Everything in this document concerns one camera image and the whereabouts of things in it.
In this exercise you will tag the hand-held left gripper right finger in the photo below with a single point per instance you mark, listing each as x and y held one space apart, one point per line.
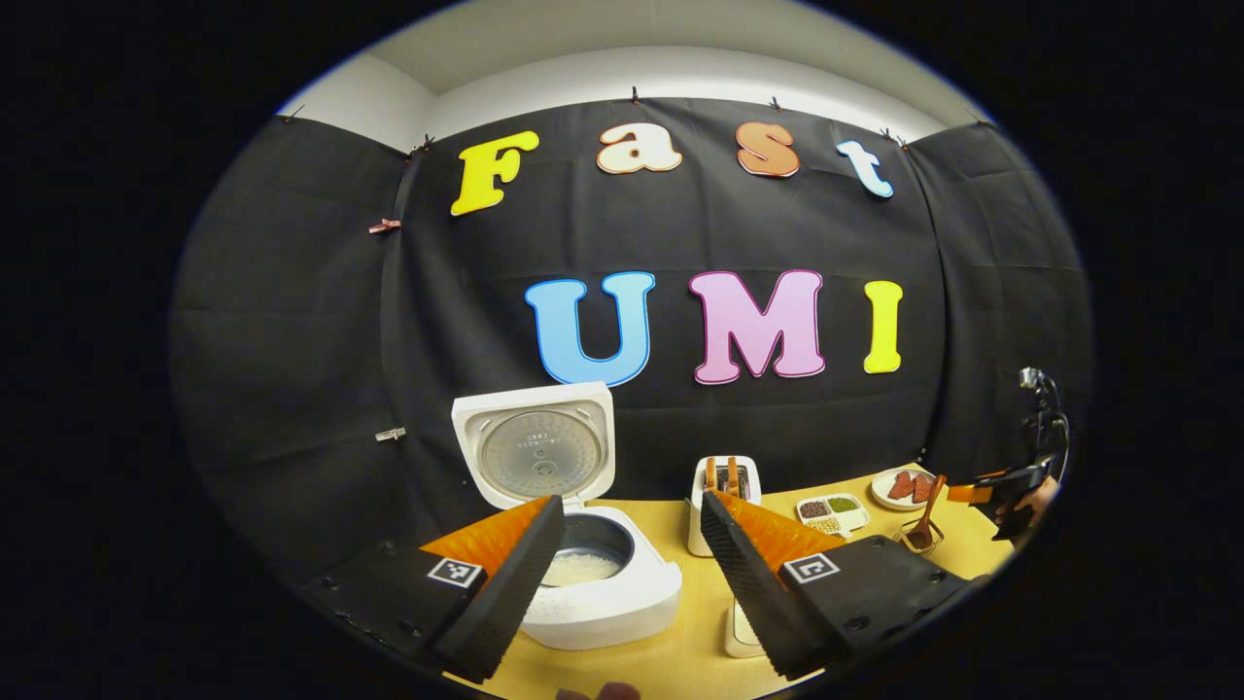
748 593

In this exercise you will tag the silver clothes clip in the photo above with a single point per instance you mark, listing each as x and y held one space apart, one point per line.
390 434

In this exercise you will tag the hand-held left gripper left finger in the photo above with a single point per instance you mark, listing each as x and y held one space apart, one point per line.
505 593

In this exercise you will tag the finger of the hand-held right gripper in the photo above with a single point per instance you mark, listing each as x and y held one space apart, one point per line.
1011 481

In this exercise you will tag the copper clothes clip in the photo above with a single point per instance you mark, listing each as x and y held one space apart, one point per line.
384 226

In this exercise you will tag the white round plate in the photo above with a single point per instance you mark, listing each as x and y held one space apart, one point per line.
880 491

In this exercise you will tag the brown wooden spoon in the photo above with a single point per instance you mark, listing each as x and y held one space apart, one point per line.
923 530

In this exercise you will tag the white toaster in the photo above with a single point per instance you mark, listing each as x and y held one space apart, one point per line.
700 525

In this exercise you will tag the white rice cooker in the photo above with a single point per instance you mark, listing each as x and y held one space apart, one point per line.
622 603

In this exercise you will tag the red meat piece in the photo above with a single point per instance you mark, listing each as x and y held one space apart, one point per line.
921 488
900 486

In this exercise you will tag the white divided dish of grains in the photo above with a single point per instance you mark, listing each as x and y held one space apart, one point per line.
831 512

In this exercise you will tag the black backdrop cloth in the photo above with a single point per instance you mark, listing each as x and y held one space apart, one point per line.
311 340

